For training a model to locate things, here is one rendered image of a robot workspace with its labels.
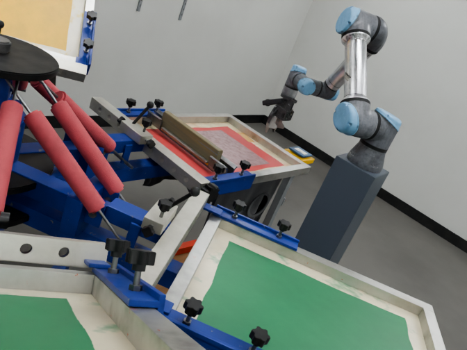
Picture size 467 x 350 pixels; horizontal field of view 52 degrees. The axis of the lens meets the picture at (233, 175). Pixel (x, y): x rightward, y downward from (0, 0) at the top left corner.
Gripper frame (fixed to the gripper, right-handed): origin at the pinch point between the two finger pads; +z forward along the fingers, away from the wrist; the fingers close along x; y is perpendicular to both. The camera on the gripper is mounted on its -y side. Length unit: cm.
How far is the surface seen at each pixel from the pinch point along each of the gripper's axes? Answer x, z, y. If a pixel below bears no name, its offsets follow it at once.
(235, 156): -32.6, 8.8, 8.2
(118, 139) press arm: -97, 0, 2
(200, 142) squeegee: -60, 0, 8
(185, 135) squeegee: -60, 2, -2
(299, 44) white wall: 309, -5, -193
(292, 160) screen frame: -2.1, 6.2, 20.5
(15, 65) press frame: -143, -28, 10
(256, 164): -26.3, 8.8, 16.8
